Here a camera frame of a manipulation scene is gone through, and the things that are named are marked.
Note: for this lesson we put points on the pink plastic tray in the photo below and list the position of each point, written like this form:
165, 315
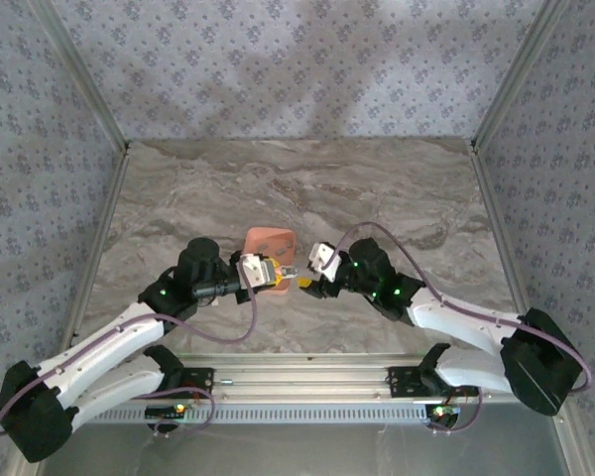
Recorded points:
277, 238

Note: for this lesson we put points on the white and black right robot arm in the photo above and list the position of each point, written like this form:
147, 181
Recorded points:
456, 317

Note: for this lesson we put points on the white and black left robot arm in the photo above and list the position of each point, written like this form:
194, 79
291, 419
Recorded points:
104, 342

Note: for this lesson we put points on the small circuit board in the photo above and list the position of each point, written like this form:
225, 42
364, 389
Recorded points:
166, 411
443, 412

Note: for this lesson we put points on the grey metal sheet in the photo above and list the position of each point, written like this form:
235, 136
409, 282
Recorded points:
302, 451

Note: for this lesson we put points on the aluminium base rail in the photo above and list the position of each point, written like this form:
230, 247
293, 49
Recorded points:
302, 372

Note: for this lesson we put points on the aluminium table side rail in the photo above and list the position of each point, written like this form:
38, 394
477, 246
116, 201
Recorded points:
106, 218
496, 218

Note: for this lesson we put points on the aluminium frame post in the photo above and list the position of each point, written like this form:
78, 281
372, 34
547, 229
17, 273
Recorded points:
520, 69
79, 69

